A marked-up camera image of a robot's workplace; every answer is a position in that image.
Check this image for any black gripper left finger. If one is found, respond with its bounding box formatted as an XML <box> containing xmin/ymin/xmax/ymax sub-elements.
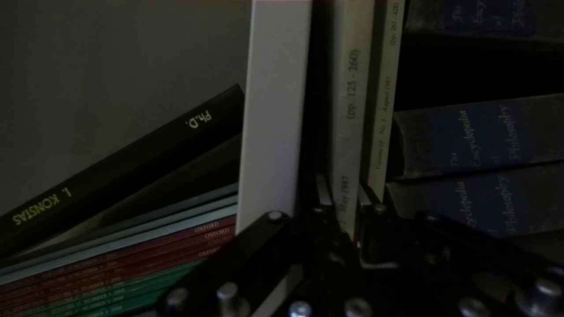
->
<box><xmin>303</xmin><ymin>174</ymin><xmax>340</xmax><ymax>236</ymax></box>

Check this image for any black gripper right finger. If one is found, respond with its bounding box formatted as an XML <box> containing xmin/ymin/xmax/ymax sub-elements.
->
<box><xmin>356</xmin><ymin>183</ymin><xmax>392</xmax><ymax>247</ymax></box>

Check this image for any thin cream paper book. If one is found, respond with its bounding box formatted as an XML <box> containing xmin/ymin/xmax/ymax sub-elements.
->
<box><xmin>330</xmin><ymin>0</ymin><xmax>376</xmax><ymax>238</ymax></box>

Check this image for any dark encyclopedia books row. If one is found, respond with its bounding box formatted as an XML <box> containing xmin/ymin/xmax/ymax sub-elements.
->
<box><xmin>386</xmin><ymin>0</ymin><xmax>564</xmax><ymax>261</ymax></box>

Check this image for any grey right bookshelf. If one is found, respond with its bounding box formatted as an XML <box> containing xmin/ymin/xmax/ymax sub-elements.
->
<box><xmin>236</xmin><ymin>0</ymin><xmax>314</xmax><ymax>232</ymax></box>

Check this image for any black thesis book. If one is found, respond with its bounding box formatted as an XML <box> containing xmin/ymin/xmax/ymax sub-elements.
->
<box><xmin>0</xmin><ymin>84</ymin><xmax>245</xmax><ymax>259</ymax></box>

